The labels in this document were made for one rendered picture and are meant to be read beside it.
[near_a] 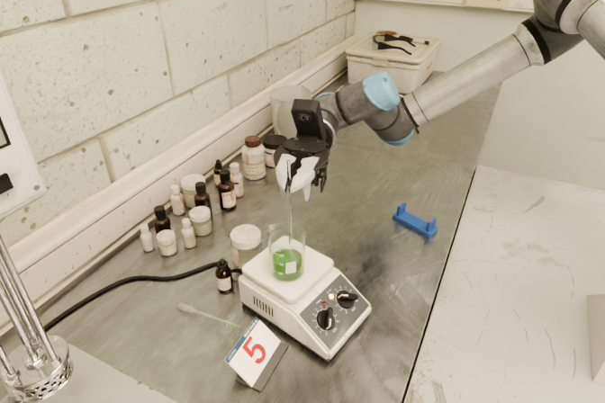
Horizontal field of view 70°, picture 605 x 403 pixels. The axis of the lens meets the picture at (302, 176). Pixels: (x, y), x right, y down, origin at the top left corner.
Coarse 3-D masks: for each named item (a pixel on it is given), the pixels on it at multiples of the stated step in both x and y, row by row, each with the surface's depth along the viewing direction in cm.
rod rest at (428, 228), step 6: (402, 204) 100; (402, 210) 101; (396, 216) 100; (402, 216) 100; (408, 216) 100; (414, 216) 100; (402, 222) 99; (408, 222) 98; (414, 222) 98; (420, 222) 98; (426, 222) 98; (432, 222) 95; (414, 228) 98; (420, 228) 96; (426, 228) 96; (432, 228) 96; (426, 234) 95; (432, 234) 96
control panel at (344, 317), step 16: (336, 288) 75; (352, 288) 76; (320, 304) 72; (336, 304) 73; (368, 304) 75; (304, 320) 69; (336, 320) 71; (352, 320) 72; (320, 336) 68; (336, 336) 69
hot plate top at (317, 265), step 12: (264, 252) 78; (312, 252) 78; (252, 264) 75; (264, 264) 75; (312, 264) 75; (324, 264) 75; (252, 276) 73; (264, 276) 73; (312, 276) 73; (276, 288) 71; (288, 288) 71; (300, 288) 71; (288, 300) 69
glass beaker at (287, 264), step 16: (272, 224) 72; (272, 240) 73; (288, 240) 74; (304, 240) 70; (272, 256) 70; (288, 256) 68; (304, 256) 71; (272, 272) 72; (288, 272) 70; (304, 272) 73
